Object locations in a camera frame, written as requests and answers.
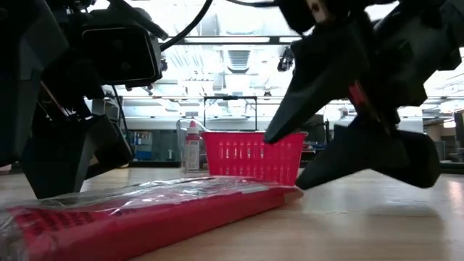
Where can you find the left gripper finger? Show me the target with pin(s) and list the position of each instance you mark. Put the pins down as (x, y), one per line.
(58, 163)
(112, 148)

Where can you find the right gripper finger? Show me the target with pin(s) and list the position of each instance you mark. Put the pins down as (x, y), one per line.
(319, 79)
(348, 156)

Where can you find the red food colouring bottle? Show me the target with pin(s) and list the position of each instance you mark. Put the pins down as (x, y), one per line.
(192, 148)

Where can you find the red snack package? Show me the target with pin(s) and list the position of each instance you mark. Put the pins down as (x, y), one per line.
(145, 224)

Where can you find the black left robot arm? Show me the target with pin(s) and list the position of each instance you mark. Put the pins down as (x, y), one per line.
(21, 72)

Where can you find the black ceiling spotlight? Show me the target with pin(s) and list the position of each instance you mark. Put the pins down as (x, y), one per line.
(286, 59)

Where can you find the clear plastic bin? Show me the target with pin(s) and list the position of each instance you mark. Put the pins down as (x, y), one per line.
(180, 145)

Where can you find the black overhead beam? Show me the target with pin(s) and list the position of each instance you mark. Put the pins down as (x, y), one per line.
(232, 40)

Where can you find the red plastic basket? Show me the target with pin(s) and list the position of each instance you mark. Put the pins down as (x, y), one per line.
(246, 156)

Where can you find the black aluminium table frame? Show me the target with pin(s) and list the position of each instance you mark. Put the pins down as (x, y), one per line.
(156, 164)

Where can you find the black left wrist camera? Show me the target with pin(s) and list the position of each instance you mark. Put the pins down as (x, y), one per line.
(119, 54)

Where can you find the black metal table frame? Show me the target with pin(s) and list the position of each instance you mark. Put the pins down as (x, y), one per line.
(230, 97)

